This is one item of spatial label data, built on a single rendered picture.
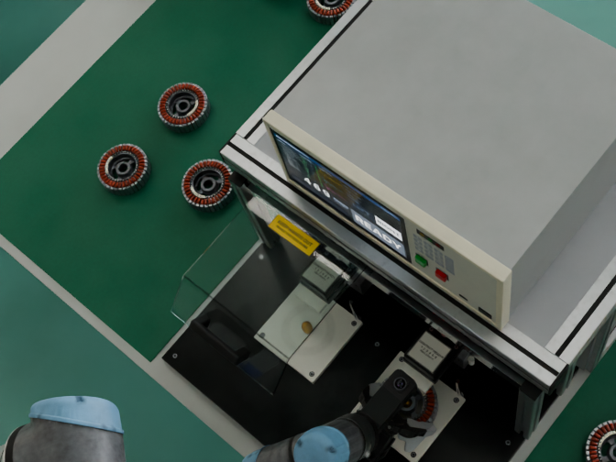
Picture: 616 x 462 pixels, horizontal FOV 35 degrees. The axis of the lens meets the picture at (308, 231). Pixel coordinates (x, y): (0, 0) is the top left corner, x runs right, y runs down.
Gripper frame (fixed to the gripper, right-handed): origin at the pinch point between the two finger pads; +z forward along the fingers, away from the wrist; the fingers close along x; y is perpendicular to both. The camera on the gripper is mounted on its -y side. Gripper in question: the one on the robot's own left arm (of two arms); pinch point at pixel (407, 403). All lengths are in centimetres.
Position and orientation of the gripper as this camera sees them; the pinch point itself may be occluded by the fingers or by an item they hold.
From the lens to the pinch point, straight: 182.8
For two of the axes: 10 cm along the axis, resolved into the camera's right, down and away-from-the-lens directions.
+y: -4.7, 8.4, 2.7
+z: 4.6, -0.2, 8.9
